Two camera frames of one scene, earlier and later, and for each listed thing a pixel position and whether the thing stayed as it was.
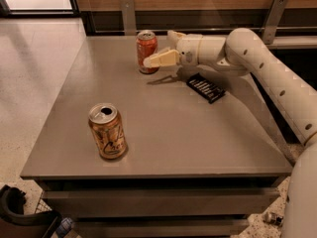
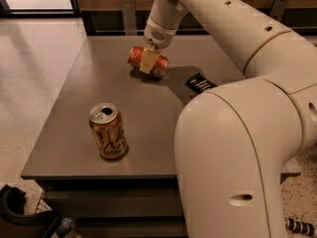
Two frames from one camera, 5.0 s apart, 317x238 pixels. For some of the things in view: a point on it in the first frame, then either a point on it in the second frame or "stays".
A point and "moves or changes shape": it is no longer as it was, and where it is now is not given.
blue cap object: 64,227 stays
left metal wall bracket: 128,11 stays
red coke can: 147,44 moves or changes shape
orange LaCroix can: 107,125 stays
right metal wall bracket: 277,8 stays
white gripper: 187,48 -> 158,37
